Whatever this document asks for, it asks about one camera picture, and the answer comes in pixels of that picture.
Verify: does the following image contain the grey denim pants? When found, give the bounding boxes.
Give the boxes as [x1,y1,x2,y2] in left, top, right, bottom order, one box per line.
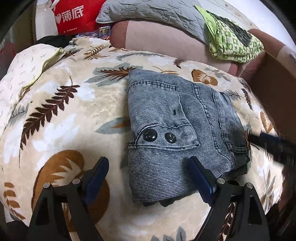
[127,69,250,205]

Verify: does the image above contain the brown cardboard box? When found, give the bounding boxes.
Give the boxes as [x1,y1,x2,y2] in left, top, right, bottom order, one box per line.
[240,52,296,143]

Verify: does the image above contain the cream leaf-print blanket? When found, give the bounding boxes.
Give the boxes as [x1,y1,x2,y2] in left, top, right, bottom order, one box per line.
[1,38,275,240]

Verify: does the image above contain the green patterned cloth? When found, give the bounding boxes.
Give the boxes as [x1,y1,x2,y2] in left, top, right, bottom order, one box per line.
[194,5,264,63]

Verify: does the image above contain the white embroidered cushion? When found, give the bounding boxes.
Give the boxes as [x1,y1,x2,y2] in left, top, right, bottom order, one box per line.
[1,44,66,132]

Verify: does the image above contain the pink and maroon bolster pillow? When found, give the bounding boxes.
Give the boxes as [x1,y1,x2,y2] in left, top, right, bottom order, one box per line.
[110,20,295,77]

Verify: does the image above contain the grey quilted pillow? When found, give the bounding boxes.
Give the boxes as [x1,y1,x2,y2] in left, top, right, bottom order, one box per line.
[96,0,208,45]

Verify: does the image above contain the red and white bag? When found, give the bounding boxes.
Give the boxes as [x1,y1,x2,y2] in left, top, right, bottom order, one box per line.
[35,0,105,40]

